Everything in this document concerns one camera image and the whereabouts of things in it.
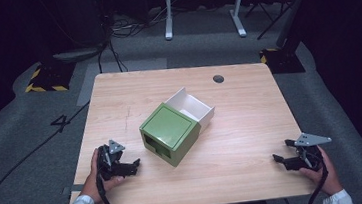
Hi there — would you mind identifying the grey tape strip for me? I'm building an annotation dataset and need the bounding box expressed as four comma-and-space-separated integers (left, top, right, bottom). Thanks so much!
60, 183, 87, 197

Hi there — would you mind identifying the person's right hand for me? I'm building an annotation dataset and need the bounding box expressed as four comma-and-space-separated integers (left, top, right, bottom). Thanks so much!
296, 143, 346, 200

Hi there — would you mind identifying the black folding tripod stand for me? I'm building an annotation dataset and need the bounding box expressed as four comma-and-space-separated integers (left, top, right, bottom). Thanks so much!
243, 0, 301, 42

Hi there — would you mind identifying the right hand-held gripper black cable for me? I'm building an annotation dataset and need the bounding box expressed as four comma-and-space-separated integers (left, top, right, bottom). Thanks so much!
302, 163, 333, 204

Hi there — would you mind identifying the bundle of floor cables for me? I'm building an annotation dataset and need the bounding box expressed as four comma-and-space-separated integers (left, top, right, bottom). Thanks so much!
106, 5, 176, 41

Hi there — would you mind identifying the long black floor cable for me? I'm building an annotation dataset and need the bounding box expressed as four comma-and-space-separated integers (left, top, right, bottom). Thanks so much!
0, 100, 101, 204

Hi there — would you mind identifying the dark equipment cabinet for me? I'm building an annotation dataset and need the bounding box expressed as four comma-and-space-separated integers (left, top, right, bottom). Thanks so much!
46, 0, 114, 66

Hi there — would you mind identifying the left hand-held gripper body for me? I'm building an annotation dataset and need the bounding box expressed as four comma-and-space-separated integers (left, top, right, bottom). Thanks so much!
94, 137, 134, 182

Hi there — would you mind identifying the slanted grey stand pole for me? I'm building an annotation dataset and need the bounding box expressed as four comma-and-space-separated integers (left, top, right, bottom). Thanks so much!
271, 0, 322, 51

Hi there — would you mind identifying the white drawer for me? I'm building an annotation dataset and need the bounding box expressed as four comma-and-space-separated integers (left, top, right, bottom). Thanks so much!
163, 84, 218, 138

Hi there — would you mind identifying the green drawer box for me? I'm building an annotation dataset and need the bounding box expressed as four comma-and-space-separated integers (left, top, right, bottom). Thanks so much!
136, 98, 206, 171

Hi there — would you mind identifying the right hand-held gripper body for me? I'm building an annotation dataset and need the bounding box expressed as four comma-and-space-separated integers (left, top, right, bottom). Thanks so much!
282, 129, 336, 175

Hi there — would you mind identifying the person's left hand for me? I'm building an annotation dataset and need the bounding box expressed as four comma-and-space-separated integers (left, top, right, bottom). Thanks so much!
75, 145, 128, 204

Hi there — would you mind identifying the left hand-held gripper black cable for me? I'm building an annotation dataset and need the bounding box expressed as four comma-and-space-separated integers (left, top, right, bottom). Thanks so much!
94, 167, 120, 204

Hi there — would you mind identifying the hand-held gripper black cable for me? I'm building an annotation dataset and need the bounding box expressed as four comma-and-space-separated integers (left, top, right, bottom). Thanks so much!
94, 167, 120, 204
302, 163, 333, 204

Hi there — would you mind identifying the black yellow striped stand base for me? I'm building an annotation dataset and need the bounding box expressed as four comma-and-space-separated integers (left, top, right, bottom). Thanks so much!
258, 44, 307, 77
22, 59, 79, 96

